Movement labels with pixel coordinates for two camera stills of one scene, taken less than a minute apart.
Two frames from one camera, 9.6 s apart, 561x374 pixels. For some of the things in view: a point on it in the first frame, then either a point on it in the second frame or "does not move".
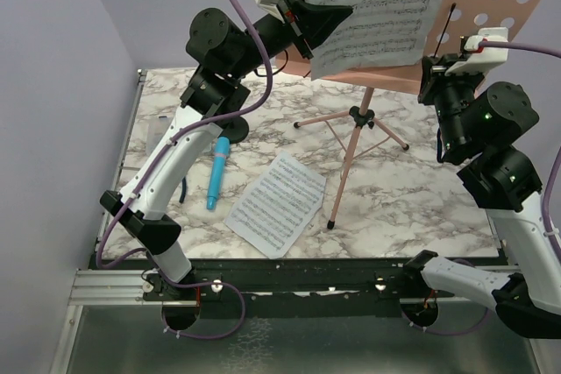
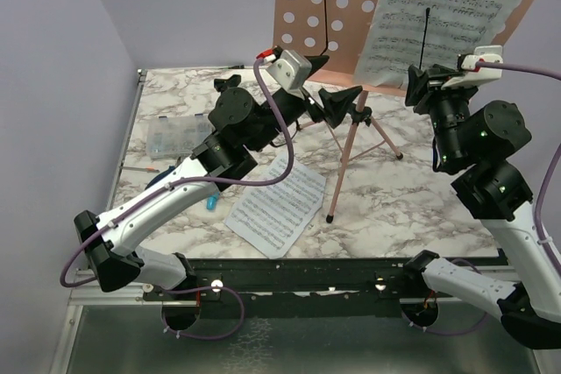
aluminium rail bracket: (110, 287) does not move
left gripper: (315, 21) → (335, 104)
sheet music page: (279, 205) does not move
